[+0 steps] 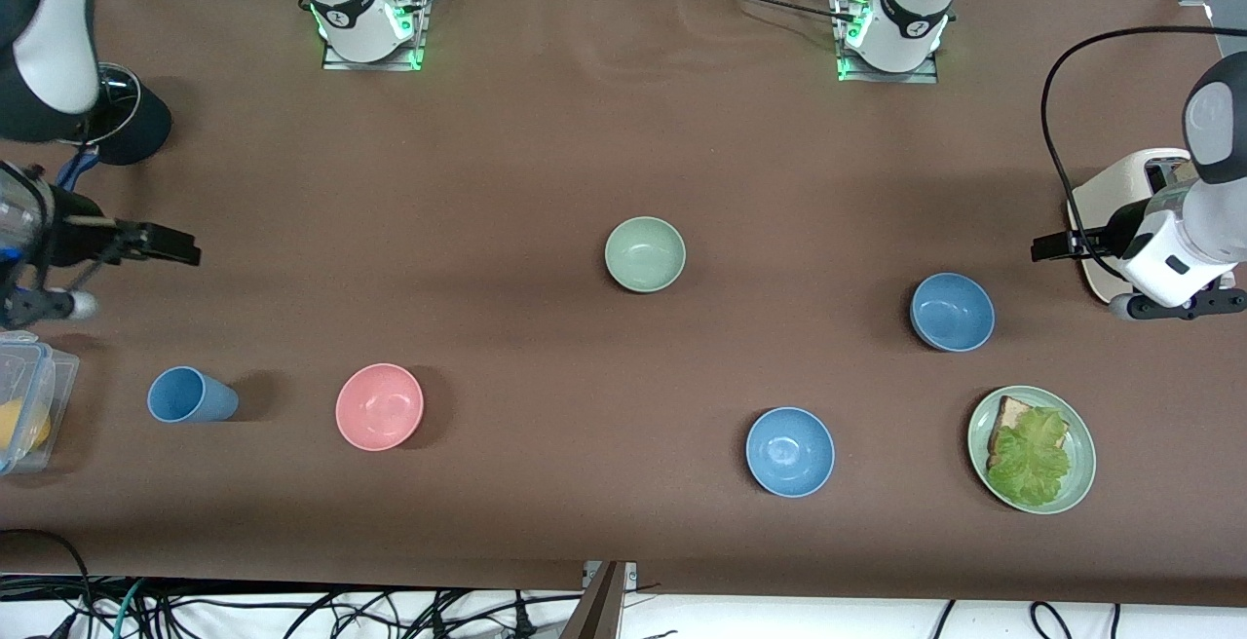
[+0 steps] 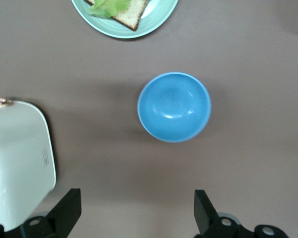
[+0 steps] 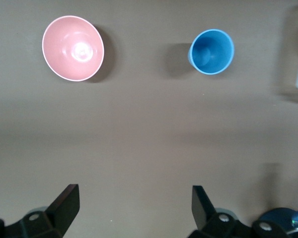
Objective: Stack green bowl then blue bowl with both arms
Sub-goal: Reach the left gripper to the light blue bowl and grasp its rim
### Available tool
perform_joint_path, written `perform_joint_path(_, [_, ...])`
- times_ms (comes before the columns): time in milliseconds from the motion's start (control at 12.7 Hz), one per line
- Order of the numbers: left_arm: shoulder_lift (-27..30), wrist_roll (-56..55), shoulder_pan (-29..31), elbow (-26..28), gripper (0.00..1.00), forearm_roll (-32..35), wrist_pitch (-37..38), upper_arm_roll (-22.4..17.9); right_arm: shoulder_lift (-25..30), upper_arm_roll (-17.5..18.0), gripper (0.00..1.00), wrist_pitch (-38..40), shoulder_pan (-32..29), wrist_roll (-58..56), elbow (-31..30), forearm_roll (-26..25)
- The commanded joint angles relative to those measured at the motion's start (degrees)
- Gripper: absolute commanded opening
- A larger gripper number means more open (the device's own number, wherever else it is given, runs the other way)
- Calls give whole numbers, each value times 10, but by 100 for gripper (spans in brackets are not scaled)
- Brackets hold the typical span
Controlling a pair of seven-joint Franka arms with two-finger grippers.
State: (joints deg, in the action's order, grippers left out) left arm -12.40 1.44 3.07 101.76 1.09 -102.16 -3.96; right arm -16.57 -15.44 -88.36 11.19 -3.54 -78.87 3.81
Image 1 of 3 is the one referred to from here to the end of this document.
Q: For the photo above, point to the white bread slice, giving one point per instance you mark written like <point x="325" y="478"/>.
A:
<point x="1008" y="417"/>

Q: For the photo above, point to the clear plastic container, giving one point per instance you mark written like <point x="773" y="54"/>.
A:
<point x="54" y="376"/>

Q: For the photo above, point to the glass lid with blue knob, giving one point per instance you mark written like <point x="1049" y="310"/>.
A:
<point x="117" y="98"/>

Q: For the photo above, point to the brown table mat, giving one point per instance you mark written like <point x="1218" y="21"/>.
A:
<point x="585" y="132"/>

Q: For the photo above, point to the green lettuce leaf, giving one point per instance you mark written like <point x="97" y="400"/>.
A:
<point x="1033" y="459"/>

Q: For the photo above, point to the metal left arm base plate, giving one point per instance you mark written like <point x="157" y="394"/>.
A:
<point x="925" y="77"/>

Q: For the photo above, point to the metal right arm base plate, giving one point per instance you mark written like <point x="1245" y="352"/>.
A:
<point x="336" y="62"/>

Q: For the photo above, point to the green bowl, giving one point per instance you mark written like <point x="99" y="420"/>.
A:
<point x="644" y="254"/>

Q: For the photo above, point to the blue cup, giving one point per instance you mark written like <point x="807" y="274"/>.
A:
<point x="190" y="395"/>

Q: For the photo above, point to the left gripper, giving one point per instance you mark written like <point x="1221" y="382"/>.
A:
<point x="1123" y="221"/>

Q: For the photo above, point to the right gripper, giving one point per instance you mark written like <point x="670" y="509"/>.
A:
<point x="73" y="236"/>

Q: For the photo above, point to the green plate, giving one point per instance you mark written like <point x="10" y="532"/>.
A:
<point x="1079" y="464"/>

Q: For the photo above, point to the blue bowl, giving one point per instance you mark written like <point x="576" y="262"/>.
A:
<point x="789" y="451"/>
<point x="952" y="312"/>

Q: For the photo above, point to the pink bowl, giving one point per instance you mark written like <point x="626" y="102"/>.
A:
<point x="379" y="406"/>

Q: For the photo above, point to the cream toaster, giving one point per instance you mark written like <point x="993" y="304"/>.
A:
<point x="1111" y="176"/>

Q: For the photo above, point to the yellow fruit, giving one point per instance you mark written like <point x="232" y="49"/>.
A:
<point x="24" y="425"/>

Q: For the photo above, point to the grey stand beam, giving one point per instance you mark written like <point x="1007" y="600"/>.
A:
<point x="596" y="610"/>

